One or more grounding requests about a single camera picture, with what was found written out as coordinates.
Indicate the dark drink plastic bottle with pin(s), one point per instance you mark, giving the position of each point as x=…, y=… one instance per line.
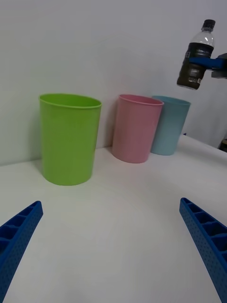
x=192, y=75

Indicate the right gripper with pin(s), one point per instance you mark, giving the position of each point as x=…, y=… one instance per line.
x=221, y=73

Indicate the pink plastic bin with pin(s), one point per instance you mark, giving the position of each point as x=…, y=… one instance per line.
x=134, y=132

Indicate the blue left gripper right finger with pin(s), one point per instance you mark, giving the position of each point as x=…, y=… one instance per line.
x=208, y=241

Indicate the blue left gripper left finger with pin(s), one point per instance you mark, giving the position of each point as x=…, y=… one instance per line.
x=17, y=236

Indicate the pale blue plastic bin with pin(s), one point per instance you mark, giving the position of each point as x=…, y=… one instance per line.
x=169, y=127

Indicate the green plastic bin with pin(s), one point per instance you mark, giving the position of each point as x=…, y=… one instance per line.
x=68, y=142

